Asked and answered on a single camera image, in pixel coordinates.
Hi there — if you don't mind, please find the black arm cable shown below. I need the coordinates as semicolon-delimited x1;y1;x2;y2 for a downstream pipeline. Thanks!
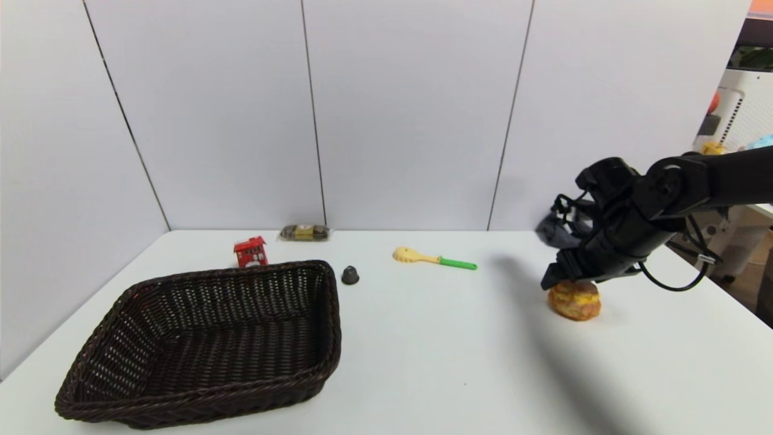
639;214;717;292

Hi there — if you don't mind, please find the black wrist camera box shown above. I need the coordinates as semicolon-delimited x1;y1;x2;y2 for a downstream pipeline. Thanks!
576;158;640;209

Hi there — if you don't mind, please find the clear wrapped snack package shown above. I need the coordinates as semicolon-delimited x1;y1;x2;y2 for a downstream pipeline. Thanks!
280;224;332;242

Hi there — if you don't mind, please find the small red box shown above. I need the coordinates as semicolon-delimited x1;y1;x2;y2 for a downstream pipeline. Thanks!
234;236;269;268

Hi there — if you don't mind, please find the cream puff pastry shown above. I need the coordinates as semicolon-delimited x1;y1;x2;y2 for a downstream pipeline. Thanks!
548;280;602;321

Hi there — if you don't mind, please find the dark grey folded cloth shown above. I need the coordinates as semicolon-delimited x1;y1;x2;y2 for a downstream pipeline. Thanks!
535;211;595;248

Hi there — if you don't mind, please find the white perforated cabinet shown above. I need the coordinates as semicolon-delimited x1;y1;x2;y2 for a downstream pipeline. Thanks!
694;69;773;155

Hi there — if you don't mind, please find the white perforated side desk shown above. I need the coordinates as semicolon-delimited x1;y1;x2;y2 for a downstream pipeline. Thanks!
664;204;773;285

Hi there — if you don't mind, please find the yellow pasta spoon green handle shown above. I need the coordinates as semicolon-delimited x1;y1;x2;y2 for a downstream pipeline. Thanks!
393;246;478;271

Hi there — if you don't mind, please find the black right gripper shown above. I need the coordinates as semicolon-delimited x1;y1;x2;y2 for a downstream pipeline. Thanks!
540;207;677;291

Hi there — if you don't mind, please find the dark brown wicker basket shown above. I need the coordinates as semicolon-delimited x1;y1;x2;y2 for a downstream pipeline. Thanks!
54;260;342;430

